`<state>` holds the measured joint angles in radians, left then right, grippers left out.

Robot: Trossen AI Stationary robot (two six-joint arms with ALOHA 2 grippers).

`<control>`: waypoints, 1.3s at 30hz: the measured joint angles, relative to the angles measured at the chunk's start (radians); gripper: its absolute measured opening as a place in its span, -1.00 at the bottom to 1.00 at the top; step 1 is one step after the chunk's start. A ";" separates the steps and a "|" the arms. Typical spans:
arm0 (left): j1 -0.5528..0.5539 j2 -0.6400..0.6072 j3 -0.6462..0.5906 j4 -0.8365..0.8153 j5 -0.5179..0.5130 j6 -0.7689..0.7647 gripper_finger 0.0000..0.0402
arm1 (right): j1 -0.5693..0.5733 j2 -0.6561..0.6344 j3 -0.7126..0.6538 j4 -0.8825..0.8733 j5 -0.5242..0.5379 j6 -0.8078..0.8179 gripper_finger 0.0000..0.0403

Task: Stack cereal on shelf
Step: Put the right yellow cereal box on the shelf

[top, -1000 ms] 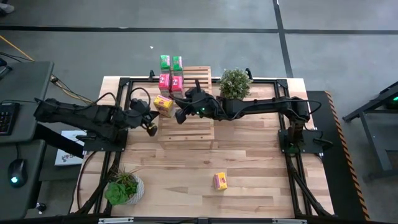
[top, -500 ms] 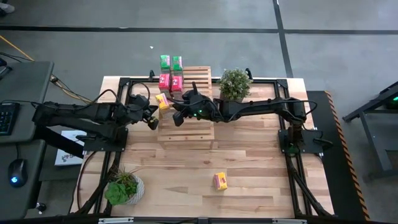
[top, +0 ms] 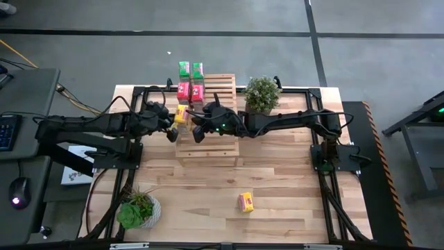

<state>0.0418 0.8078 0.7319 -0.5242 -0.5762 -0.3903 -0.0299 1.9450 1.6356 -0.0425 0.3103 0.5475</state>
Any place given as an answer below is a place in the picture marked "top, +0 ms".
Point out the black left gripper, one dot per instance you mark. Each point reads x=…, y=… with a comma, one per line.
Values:
x=157, y=119

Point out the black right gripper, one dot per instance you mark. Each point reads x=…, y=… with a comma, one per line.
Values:
x=222, y=118

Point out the yellow Corn Pops box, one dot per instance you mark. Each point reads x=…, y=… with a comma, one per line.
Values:
x=245, y=202
x=181, y=114

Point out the red cereal box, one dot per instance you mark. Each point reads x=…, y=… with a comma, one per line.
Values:
x=197, y=94
x=183, y=92

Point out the green cereal box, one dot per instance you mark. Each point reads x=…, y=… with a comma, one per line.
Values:
x=184, y=69
x=198, y=70

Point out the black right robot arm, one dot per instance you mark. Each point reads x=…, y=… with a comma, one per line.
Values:
x=284, y=121

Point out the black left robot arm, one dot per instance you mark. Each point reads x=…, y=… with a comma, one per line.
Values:
x=86, y=126

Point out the wooden slatted shelf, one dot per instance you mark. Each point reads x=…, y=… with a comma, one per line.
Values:
x=208, y=152

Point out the green bush, brown slatted pot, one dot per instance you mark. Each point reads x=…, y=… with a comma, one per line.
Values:
x=262, y=95

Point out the succulent in white patterned pot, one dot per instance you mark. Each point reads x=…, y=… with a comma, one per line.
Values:
x=152, y=212

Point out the white printed board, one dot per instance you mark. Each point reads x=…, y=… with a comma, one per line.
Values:
x=74, y=173

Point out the grey desk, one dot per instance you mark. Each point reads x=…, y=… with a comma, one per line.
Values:
x=27, y=97

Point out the black backlit keyboard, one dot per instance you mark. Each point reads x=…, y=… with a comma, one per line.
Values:
x=7, y=133

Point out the black computer mouse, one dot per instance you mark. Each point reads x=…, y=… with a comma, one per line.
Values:
x=19, y=189

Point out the black desk caster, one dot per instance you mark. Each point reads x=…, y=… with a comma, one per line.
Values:
x=45, y=231

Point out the black mat with hazard stripe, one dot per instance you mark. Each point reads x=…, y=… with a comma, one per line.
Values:
x=378, y=194

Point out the person's shoe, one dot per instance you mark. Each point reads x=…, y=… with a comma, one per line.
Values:
x=7, y=7

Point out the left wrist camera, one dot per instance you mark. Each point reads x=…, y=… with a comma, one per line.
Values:
x=172, y=136

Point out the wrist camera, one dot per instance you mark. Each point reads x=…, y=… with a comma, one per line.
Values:
x=198, y=135
x=172, y=136

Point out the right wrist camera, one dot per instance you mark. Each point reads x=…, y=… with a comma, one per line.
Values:
x=198, y=135

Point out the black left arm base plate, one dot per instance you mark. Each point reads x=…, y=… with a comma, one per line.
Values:
x=133, y=161

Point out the black aluminium table frame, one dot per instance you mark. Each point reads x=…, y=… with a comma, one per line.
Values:
x=298, y=91

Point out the silver metal bracket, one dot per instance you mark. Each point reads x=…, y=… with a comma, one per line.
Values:
x=129, y=246
x=322, y=247

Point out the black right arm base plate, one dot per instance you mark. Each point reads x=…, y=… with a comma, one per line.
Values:
x=347, y=167

